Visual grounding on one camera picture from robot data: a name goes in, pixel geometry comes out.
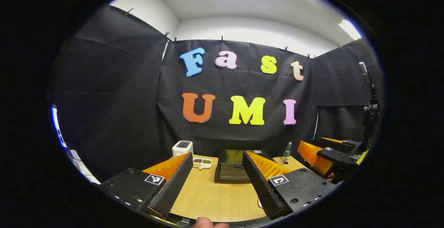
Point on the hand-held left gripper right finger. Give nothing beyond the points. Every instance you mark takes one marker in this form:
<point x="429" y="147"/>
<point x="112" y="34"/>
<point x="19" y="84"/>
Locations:
<point x="258" y="183"/>

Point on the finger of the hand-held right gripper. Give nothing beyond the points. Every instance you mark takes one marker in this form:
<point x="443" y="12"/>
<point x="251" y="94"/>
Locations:
<point x="348" y="142"/>
<point x="312" y="155"/>

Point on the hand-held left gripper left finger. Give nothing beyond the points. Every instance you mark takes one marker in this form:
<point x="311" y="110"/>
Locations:
<point x="175" y="186"/>

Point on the black electric oven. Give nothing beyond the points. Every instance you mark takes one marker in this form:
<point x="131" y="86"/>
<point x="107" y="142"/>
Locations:
<point x="230" y="170"/>

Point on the green plastic bottle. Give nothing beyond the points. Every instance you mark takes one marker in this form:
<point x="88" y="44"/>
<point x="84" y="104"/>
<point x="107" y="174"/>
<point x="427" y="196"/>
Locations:
<point x="288" y="150"/>

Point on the clear glass cup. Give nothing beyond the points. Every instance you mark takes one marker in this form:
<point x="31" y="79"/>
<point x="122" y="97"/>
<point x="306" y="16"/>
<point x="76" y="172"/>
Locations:
<point x="280" y="160"/>

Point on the white divided snack tray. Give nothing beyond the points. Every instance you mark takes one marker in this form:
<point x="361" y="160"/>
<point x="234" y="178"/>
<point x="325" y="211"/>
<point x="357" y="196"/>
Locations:
<point x="202" y="163"/>

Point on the white toaster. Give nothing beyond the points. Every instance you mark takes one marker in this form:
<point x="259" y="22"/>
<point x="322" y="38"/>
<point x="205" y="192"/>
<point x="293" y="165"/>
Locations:
<point x="182" y="148"/>

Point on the black backdrop cloth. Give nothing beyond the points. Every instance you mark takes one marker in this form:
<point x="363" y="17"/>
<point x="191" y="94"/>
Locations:
<point x="114" y="99"/>

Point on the small ceiling light panel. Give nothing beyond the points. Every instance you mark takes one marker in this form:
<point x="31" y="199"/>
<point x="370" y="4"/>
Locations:
<point x="350" y="29"/>

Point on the black camera stand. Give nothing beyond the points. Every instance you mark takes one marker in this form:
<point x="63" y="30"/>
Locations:
<point x="372" y="113"/>

